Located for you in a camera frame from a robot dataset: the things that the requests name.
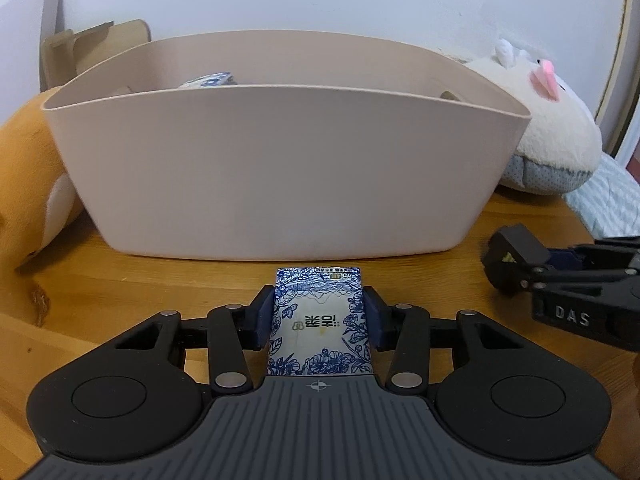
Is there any beige plastic container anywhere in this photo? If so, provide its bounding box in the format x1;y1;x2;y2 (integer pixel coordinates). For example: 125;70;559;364
41;32;534;262

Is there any white plush toy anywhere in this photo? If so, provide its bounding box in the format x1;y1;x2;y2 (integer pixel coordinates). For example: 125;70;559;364
457;40;604;196

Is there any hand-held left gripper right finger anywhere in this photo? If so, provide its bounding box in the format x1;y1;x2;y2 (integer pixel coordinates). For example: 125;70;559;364
364;286;526;392

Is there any white curved frame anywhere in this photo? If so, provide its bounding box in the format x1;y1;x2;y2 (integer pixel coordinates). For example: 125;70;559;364
594;0;640;163

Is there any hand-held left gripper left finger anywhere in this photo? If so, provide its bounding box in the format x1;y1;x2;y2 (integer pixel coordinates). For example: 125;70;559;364
112;285;275;395

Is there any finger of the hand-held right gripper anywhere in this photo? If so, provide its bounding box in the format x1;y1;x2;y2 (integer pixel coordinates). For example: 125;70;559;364
520;265;640;293
545;240;640;268

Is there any striped light blue bedding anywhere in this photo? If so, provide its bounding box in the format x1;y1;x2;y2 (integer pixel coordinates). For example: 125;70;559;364
564;152;640;239

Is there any blue white tissue packet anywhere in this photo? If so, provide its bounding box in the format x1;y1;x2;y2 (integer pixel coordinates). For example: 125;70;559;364
267;266;374;377
176;72;237;90

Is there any wooden board stand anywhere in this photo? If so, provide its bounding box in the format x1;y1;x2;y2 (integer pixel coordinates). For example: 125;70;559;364
39;0;152;95

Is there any orange dog plush toy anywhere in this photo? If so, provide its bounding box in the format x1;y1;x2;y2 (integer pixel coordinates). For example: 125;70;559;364
0;87;84;272

